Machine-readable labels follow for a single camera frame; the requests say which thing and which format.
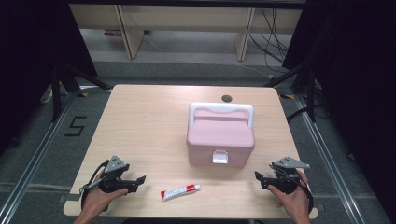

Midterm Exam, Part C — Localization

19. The bundle of black cables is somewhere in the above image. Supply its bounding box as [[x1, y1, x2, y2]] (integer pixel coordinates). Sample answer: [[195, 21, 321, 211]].
[[247, 7, 290, 75]]

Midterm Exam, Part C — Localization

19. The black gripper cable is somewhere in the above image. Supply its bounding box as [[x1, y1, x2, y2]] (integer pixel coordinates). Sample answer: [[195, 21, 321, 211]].
[[79, 161, 109, 213], [298, 181, 315, 216]]

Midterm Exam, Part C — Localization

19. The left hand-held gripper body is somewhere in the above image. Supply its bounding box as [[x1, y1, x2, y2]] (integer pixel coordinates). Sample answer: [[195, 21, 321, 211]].
[[97, 154, 131, 195]]

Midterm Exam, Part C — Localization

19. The dark curtain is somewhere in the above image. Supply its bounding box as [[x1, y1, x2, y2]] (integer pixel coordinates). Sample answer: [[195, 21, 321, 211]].
[[0, 0, 98, 157], [281, 0, 396, 224]]

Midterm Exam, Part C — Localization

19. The person's right hand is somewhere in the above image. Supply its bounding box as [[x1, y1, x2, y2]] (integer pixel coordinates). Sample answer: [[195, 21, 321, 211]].
[[267, 169, 312, 224]]

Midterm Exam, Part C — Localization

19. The black floor cable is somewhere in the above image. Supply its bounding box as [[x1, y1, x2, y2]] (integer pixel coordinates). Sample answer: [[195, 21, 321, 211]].
[[286, 105, 316, 123]]

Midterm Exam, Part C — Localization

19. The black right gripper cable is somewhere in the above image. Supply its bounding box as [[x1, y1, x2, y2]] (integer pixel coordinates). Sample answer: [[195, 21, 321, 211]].
[[298, 181, 315, 216]]

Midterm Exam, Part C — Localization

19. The white and red tube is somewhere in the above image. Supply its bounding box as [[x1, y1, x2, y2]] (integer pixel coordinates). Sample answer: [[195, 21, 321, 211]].
[[160, 183, 202, 203]]

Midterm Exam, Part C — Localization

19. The pink storage box white handle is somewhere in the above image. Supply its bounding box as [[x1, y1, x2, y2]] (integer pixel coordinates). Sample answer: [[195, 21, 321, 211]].
[[186, 102, 256, 169]]

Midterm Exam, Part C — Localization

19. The aluminium floor rail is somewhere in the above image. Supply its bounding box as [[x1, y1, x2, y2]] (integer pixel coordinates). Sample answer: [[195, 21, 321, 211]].
[[293, 93, 366, 224], [0, 92, 78, 224]]

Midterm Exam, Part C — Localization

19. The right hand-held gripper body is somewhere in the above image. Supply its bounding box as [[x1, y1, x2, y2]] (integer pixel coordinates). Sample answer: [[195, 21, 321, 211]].
[[268, 156, 311, 195]]

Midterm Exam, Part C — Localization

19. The black metal stand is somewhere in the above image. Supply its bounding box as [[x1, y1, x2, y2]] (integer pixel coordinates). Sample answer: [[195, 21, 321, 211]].
[[263, 60, 318, 123], [50, 63, 113, 123]]

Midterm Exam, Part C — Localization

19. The beige wooden desk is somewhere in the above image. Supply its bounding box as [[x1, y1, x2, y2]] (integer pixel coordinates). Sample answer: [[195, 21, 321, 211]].
[[68, 4, 303, 62]]

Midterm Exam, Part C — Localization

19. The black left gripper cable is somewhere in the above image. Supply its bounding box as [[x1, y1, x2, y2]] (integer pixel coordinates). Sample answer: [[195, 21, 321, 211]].
[[79, 161, 109, 213]]

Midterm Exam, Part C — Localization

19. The person's left hand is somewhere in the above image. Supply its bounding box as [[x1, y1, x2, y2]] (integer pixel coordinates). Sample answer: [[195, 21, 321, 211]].
[[80, 182, 129, 219]]

